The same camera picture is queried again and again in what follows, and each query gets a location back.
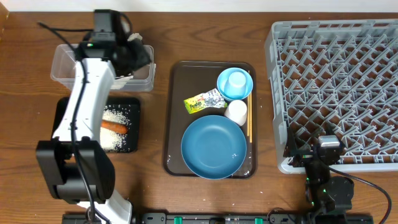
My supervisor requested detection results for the clear plastic bin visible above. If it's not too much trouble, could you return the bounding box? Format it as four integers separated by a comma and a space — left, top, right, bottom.
50, 44, 156, 91

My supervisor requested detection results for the white paper napkin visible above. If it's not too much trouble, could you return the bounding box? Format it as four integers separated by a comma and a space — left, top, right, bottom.
127, 33, 142, 42

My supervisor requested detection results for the black tray bin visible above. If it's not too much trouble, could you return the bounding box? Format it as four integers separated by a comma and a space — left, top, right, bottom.
49, 96, 141, 154

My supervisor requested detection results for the brown serving tray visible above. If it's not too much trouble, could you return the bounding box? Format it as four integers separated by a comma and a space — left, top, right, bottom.
163, 61, 256, 177

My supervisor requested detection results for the grey dishwasher rack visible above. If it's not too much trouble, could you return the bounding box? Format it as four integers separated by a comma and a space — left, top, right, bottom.
265, 19, 397, 174

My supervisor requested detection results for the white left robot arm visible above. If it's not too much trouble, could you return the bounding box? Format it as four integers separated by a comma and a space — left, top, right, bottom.
36, 42, 154, 223

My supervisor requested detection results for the light blue cup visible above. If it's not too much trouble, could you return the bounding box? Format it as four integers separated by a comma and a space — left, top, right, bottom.
224, 72, 246, 99

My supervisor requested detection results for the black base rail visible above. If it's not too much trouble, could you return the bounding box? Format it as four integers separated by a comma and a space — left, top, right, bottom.
62, 212, 376, 224

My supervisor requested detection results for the yellow silver snack wrapper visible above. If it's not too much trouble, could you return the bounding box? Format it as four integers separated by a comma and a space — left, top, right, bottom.
183, 88, 228, 114

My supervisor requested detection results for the orange carrot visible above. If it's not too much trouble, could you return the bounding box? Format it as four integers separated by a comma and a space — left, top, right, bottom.
101, 120, 128, 134

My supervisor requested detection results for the light blue bowl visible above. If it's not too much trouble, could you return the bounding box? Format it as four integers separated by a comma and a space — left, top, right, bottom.
216, 67, 254, 101

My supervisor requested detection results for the pile of white rice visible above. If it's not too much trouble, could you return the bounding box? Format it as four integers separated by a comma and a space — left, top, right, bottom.
100, 105, 131, 152

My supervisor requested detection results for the white cup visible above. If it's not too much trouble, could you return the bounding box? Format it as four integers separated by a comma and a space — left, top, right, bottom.
224, 100, 248, 126

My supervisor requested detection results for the dark blue plate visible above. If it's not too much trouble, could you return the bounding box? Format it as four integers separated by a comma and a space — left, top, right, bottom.
181, 115, 248, 180

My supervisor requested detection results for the wooden chopstick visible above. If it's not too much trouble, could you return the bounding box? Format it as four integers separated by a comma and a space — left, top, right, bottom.
248, 93, 252, 143
246, 93, 251, 138

